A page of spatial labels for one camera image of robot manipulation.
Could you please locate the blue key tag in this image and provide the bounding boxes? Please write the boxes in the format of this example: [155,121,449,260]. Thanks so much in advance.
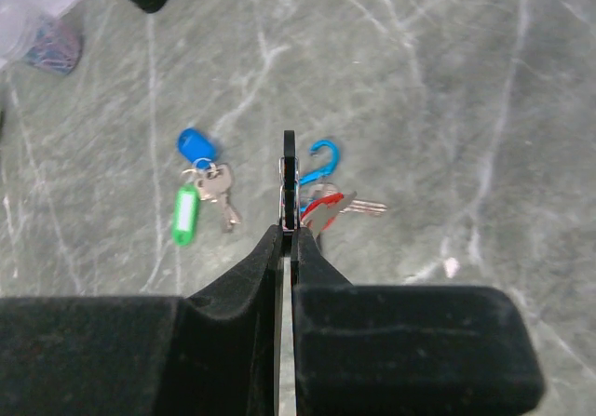
[175,127,243,234]

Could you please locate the blue carabiner clip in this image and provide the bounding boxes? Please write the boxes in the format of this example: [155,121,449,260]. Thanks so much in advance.
[297,139,341,187]

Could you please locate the green key tag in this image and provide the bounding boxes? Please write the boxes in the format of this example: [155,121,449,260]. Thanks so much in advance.
[171,168,201,246]

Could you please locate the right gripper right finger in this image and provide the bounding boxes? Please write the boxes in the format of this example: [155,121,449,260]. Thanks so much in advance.
[291,228,546,415]

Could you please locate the red key tag with key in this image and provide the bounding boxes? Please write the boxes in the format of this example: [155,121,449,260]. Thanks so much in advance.
[301,192,357,238]

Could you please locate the clear plastic cup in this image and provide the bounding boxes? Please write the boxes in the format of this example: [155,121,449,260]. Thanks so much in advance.
[1,2,83,75]

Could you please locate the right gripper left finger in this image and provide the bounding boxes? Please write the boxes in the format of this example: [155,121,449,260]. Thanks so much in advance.
[1,226,282,415]

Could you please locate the black S-hook carabiner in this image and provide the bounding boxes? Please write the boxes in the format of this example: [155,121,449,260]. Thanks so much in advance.
[279,130,300,234]

